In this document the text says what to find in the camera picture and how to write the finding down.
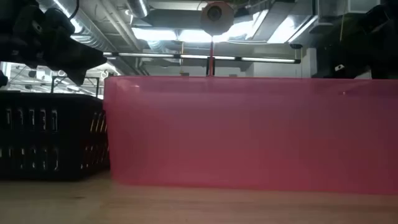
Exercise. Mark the black perforated plastic basket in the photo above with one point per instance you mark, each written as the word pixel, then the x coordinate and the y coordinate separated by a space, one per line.
pixel 46 137

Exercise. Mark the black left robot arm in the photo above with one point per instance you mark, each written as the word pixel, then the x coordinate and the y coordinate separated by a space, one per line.
pixel 12 34

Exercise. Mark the pink plastic bin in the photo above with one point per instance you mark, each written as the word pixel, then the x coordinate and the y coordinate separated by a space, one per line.
pixel 248 133

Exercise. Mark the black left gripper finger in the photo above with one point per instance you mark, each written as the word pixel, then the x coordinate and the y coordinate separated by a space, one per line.
pixel 77 76
pixel 88 59

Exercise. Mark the long light bar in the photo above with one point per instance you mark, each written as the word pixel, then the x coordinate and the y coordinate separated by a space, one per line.
pixel 202 56

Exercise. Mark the overhead camera on red pole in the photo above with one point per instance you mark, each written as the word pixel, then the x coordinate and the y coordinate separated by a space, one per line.
pixel 216 17

